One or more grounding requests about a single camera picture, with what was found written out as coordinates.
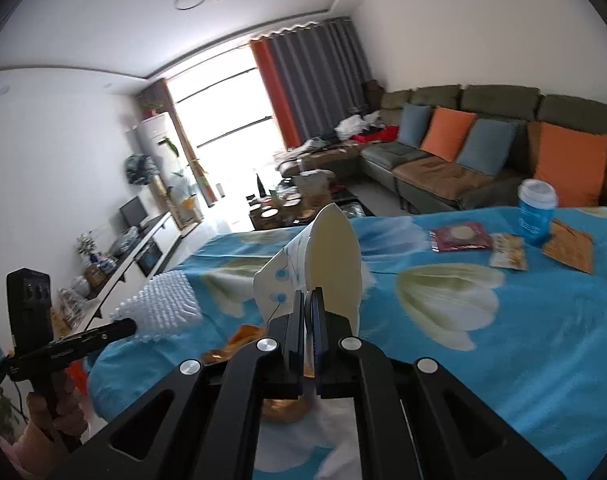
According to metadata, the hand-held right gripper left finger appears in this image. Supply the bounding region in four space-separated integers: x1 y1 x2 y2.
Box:
48 290 307 480

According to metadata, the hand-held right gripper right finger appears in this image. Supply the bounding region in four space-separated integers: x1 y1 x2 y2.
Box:
306 290 567 480

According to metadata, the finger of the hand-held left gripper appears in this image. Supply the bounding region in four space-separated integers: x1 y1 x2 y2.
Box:
84 318 137 352

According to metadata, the orange peel piece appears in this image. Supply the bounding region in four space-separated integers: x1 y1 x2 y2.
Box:
202 325 264 365
261 395 309 425

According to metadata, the white foam wrap sheet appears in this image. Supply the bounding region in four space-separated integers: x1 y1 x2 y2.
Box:
108 270 204 343

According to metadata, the person's left forearm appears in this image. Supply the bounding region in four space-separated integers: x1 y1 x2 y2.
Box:
0 425 44 480

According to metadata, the person's left hand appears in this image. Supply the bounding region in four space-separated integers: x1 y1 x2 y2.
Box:
26 385 88 461

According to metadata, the orange plastic bag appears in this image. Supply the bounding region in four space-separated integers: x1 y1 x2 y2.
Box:
66 360 92 396

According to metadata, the small plant in blue vase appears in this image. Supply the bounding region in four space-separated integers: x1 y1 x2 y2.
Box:
76 232 104 266

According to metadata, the clear plastic bag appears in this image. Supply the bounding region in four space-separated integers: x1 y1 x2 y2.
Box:
111 227 140 256

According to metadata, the white TV cabinet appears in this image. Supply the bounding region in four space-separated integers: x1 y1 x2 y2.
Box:
54 210 202 331

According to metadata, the black monitor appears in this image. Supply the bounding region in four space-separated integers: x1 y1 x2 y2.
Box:
120 196 148 228

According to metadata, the cluttered coffee table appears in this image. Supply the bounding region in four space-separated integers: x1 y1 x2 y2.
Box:
246 170 369 231

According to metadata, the fan with dark cover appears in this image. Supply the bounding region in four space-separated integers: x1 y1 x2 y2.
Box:
125 154 158 186

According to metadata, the tall green potted plant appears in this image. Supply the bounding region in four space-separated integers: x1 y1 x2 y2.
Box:
158 137 204 211

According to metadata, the blue floral tablecloth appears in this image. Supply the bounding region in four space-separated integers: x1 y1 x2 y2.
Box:
86 204 607 480

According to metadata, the red snack packet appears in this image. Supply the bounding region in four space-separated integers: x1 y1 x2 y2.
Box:
429 221 493 254

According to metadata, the striped brown curtain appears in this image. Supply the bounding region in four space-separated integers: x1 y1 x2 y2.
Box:
142 79 219 208

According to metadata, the white standing air conditioner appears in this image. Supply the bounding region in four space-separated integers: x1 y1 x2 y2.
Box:
136 112 184 176

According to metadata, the white yellow snack packet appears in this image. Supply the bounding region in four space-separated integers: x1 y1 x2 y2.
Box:
488 232 528 272

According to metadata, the red cloth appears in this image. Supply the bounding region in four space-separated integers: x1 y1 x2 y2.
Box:
353 127 399 143

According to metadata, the pile of clothes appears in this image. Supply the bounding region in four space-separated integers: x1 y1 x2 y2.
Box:
276 112 399 161

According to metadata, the blue cushion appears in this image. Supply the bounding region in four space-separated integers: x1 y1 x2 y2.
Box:
398 103 431 148
456 117 518 177

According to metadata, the orange cushion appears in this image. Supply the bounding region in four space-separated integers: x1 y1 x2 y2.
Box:
531 121 607 208
420 106 478 162

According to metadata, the blue cup with white lid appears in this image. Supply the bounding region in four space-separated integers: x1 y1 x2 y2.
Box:
515 178 557 247

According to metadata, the grey and orange curtain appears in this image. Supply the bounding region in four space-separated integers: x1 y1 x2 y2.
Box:
250 16 374 151

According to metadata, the orange snack packet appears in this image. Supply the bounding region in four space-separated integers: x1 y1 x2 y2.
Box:
540 220 595 275

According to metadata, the green sectional sofa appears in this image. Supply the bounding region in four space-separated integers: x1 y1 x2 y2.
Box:
278 84 607 216

